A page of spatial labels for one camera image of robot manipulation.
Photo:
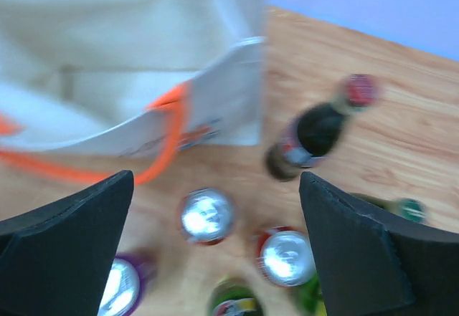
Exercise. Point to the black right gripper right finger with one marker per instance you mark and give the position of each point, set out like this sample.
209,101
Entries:
373,262

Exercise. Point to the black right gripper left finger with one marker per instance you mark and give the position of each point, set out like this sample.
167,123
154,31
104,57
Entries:
55,260

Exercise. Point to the green glass bottle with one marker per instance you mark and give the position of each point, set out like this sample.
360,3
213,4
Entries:
309,299
234,296
407,208

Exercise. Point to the purple soda can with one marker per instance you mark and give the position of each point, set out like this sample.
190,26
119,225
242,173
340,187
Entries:
130,276

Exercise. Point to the red soda can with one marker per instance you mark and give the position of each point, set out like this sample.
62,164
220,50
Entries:
284,256
206,216

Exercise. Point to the glass cola bottle red cap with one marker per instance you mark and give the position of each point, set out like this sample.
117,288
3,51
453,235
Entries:
313,134

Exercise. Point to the white canvas tote bag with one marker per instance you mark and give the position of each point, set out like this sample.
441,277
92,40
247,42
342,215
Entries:
77,76

